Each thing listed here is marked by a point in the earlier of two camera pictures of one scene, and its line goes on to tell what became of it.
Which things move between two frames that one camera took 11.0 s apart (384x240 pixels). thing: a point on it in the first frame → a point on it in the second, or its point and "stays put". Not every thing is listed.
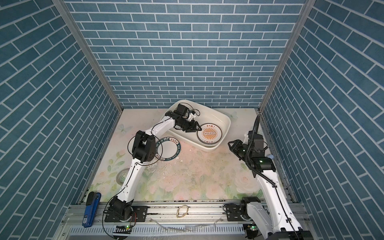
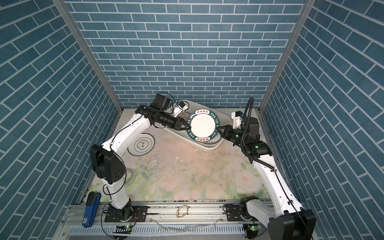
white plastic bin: (215, 127) stays put
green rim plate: (167, 149) → (204, 123)
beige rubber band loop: (187, 207) stays put
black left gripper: (192, 127) stays put
